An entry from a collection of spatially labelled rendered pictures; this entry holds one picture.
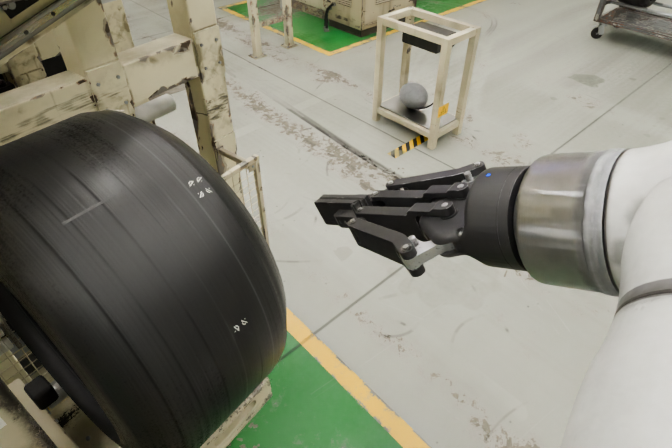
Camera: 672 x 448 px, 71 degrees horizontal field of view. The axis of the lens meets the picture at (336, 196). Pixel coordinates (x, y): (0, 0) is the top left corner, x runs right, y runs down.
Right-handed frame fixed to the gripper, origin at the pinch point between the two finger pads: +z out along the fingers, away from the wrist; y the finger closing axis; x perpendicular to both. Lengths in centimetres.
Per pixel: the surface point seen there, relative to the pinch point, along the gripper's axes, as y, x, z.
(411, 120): 223, -89, 190
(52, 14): 7, 37, 65
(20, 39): 0, 36, 65
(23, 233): -21.4, 11.1, 32.0
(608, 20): 514, -138, 153
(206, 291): -9.8, -7.5, 24.4
